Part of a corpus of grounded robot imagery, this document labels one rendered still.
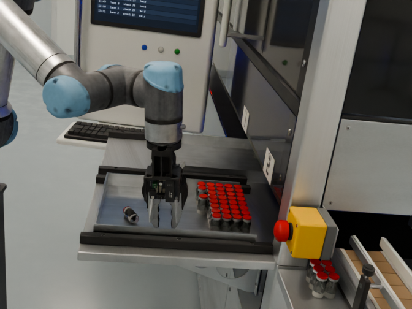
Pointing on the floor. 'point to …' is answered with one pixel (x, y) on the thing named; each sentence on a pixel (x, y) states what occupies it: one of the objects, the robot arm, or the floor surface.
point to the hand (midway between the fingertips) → (165, 222)
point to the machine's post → (316, 124)
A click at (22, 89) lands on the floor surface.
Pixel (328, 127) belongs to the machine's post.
